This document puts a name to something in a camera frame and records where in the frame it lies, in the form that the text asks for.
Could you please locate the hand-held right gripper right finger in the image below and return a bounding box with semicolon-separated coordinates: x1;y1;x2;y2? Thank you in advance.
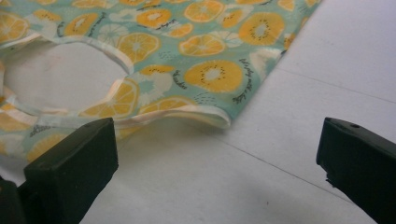
316;117;396;224

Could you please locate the white table cover board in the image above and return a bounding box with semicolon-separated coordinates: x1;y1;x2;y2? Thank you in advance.
0;0;396;224

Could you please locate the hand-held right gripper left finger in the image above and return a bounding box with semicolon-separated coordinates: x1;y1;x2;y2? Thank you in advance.
23;117;120;224

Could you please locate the fruit print fabric tote bag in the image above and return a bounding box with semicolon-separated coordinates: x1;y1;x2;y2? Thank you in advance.
0;0;321;163

